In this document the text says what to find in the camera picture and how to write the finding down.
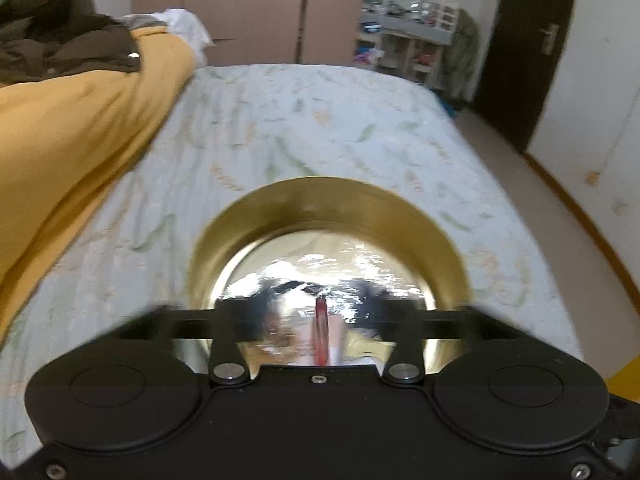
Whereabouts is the round decorated metal tin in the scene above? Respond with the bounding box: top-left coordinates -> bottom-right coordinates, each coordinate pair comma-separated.
188,177 -> 472,372

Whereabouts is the floral bed quilt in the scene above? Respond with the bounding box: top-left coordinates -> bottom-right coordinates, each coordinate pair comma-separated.
0,63 -> 584,466

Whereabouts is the yellow object on floor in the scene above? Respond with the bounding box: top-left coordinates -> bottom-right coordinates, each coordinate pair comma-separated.
606,361 -> 640,402

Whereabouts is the yellow fleece blanket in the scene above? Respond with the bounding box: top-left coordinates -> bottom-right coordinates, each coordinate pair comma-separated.
1,26 -> 196,330

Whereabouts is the green hanging jacket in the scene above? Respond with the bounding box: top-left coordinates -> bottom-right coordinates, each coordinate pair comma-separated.
440,9 -> 480,103

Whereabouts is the white desk shelf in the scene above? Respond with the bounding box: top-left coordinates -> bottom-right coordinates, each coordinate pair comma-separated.
352,0 -> 459,90

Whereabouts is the white pillow cloth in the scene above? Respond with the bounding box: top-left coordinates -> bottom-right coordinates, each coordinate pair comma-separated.
117,9 -> 215,68

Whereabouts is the pink wardrobe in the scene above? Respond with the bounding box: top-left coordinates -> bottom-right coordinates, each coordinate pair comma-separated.
132,0 -> 361,66

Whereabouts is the dark brown puffer jacket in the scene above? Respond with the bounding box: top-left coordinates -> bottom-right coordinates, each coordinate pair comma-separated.
1,0 -> 141,86

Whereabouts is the dark door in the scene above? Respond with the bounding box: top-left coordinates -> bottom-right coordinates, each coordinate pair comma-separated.
472,0 -> 575,153

